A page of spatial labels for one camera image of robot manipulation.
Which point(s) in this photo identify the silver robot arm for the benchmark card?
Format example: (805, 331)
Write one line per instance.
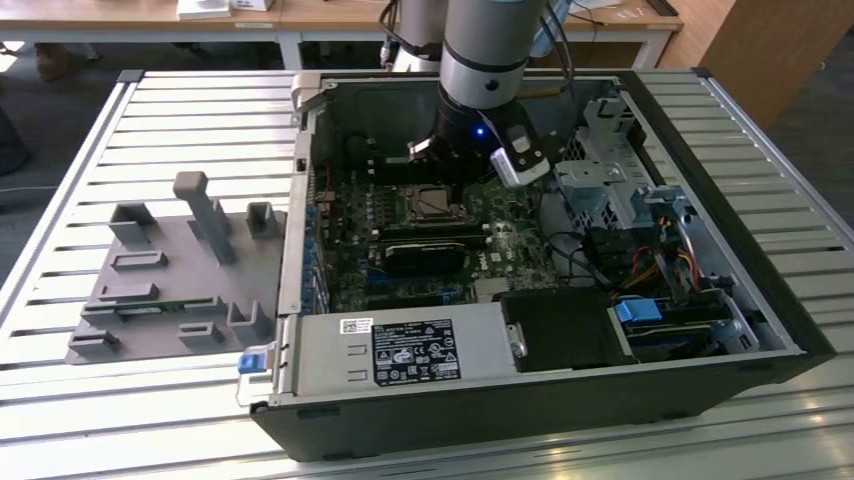
(487, 50)

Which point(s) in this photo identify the CPU socket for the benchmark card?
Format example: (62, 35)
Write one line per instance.
(402, 220)

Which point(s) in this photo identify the green motherboard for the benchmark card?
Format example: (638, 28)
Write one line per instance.
(514, 250)

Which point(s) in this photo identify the graphics card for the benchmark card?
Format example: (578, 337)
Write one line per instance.
(427, 260)

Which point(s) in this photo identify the metal drive cage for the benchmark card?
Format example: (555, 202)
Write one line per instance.
(601, 200)

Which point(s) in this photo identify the silver chipset heatsink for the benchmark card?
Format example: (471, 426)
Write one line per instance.
(491, 290)

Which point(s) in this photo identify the black plastic shroud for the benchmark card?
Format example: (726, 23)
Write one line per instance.
(561, 325)

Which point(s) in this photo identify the blue disk carrier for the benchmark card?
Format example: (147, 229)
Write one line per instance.
(638, 312)

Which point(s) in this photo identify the silver power supply unit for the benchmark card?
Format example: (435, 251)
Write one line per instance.
(320, 350)

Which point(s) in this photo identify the grey parts rack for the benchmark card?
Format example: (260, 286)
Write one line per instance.
(167, 280)

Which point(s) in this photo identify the wooden cabinet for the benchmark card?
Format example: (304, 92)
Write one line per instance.
(767, 50)

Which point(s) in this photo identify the blue case latch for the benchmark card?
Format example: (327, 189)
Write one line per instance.
(250, 363)

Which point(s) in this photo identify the green RAM stick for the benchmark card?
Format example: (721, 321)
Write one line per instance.
(167, 306)

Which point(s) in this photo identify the wooden desk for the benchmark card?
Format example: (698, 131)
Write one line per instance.
(134, 24)

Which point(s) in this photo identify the black PC case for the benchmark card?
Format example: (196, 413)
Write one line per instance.
(467, 425)

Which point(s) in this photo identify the metal disk bay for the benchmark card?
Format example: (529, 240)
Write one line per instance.
(737, 330)

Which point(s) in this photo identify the brown shoe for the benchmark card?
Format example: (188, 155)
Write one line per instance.
(63, 62)

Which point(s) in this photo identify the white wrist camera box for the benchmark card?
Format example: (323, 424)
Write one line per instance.
(523, 160)

